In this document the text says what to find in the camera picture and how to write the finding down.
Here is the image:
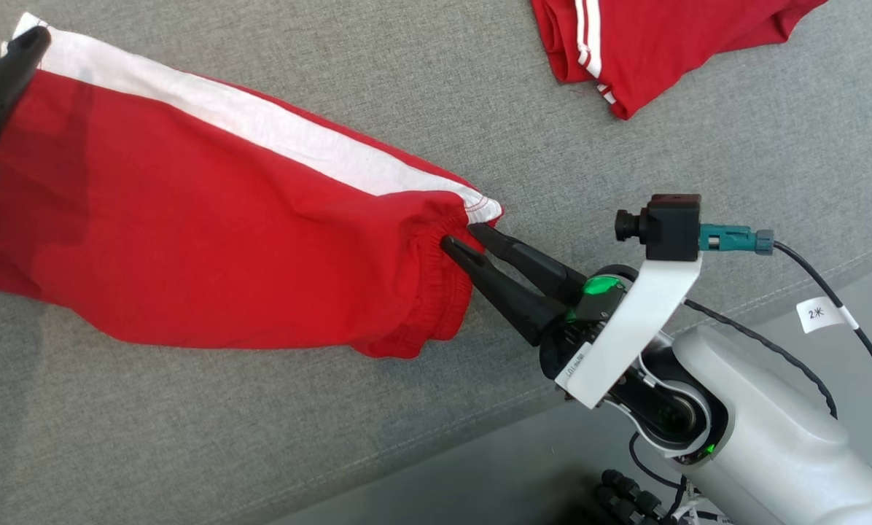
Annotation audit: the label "right camera cable, teal plug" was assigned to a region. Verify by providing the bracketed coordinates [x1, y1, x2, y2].
[700, 225, 872, 494]

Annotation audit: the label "red shorts with white stripe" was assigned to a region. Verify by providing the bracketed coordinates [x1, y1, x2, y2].
[0, 11, 505, 360]

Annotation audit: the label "white cable label tag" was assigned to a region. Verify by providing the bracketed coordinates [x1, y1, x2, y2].
[796, 297, 861, 335]

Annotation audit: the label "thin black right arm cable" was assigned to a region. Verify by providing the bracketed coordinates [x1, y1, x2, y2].
[682, 297, 839, 421]

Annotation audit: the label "red Bulls 23 jersey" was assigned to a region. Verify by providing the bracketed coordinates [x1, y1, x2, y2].
[529, 0, 832, 122]

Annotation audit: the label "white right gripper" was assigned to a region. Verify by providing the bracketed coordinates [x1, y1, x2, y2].
[440, 222, 704, 411]

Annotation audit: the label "black cable bundle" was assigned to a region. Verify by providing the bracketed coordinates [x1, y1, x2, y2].
[595, 434, 710, 525]

